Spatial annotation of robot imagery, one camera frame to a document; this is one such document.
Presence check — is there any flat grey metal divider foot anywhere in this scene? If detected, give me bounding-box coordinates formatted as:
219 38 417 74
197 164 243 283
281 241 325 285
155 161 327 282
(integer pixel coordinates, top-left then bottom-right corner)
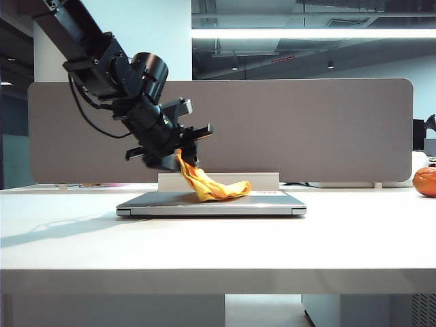
306 181 384 189

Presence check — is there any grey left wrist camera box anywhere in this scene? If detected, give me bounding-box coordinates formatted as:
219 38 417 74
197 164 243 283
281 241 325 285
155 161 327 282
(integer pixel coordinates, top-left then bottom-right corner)
159 97 193 125

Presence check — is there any grey Dell laptop with sticker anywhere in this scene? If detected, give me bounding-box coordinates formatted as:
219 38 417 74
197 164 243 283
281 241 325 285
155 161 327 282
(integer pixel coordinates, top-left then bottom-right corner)
115 189 307 217

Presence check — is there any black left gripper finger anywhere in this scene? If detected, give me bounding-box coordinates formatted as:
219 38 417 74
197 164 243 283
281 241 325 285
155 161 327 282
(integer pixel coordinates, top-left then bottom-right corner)
183 139 202 169
147 154 181 172

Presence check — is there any grey felt desk divider panel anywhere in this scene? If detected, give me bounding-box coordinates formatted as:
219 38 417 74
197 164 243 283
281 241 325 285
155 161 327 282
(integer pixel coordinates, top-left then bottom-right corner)
27 78 414 185

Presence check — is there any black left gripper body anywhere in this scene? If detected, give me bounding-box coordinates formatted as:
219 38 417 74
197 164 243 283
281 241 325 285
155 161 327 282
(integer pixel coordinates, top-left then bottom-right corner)
125 101 215 168

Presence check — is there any yellow orange rag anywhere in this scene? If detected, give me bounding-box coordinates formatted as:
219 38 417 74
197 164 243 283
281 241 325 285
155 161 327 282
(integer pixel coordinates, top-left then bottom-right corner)
174 148 252 202

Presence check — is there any long white ceiling light strip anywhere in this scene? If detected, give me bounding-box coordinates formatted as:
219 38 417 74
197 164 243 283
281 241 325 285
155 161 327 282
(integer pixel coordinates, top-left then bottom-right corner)
191 28 436 40

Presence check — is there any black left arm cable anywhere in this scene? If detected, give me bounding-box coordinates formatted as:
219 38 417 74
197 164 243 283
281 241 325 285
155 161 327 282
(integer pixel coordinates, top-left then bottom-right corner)
67 74 132 140

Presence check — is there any orange tangerine fruit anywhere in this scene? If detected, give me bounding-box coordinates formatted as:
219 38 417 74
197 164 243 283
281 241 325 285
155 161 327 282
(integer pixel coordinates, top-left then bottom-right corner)
412 166 436 198

